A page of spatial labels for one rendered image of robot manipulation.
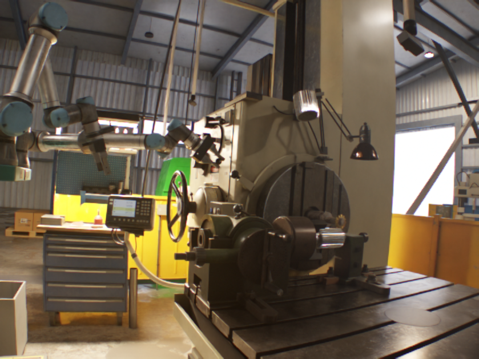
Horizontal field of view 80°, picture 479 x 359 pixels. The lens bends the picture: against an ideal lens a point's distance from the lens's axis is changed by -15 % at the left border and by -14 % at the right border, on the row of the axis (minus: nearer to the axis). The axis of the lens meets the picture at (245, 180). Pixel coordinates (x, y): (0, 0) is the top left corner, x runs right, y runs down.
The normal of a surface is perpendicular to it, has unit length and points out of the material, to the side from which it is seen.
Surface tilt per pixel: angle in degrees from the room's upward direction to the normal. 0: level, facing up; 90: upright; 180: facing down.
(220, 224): 43
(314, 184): 90
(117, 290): 90
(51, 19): 80
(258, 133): 90
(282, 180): 90
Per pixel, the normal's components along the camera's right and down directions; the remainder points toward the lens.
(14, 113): 0.79, 0.17
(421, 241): -0.89, -0.07
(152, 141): -0.08, -0.04
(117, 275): 0.39, 0.00
